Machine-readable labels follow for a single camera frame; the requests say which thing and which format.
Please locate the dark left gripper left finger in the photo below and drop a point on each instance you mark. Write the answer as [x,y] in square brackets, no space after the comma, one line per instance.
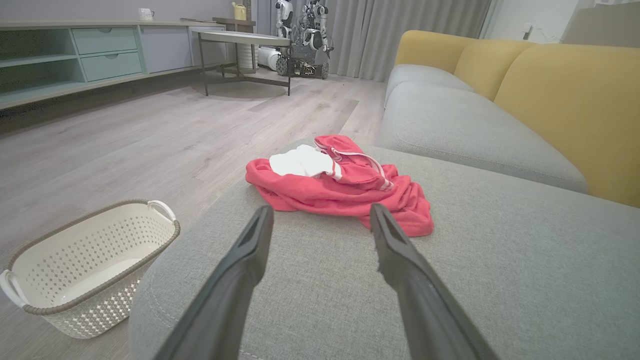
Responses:
[225,300]

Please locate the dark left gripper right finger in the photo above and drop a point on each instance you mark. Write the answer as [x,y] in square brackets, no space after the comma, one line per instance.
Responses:
[425,310]

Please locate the red basketball jersey white trim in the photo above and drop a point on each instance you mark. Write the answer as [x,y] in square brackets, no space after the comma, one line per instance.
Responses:
[310,195]

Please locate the large grey sofa ottoman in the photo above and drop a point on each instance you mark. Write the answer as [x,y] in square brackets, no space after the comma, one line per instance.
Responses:
[525,275]

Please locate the white perforated laundry basket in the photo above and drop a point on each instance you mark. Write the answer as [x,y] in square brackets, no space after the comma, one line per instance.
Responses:
[75,260]

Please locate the grey sofa seat cushion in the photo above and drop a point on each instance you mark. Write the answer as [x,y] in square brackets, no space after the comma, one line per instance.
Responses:
[450,125]
[420,75]

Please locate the white ribbed bin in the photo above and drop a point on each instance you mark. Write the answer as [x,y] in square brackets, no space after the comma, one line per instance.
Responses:
[246,57]

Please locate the white wheeled robot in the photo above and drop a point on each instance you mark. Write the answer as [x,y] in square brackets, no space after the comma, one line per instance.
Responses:
[302,67]

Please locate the white round floor device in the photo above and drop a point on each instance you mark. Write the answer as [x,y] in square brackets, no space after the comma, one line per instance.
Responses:
[269,57]

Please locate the yellow sofa backrest cushion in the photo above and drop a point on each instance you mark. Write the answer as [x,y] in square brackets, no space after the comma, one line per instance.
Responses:
[430,47]
[575,110]
[490,65]

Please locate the mint and white TV cabinet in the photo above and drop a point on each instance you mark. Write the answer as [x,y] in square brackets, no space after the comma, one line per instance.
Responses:
[107,65]

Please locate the grey coffee table black legs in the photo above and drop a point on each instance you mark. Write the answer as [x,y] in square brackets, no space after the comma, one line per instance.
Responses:
[240,37]

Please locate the dark wooden side table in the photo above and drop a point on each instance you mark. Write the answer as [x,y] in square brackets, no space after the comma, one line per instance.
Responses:
[235,22]

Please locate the grey pleated curtain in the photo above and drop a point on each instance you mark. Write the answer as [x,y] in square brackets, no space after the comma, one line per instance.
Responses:
[400,30]

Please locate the white black toy robot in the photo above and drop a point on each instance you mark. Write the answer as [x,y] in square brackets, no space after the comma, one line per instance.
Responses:
[316,30]

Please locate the yellow pitcher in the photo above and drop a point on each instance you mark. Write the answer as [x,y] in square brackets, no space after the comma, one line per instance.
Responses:
[240,12]

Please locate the white mug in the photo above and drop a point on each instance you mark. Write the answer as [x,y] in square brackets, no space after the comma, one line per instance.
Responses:
[146,14]

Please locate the white wall outlet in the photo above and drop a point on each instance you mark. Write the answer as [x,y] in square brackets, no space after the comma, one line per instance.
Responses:
[527,32]

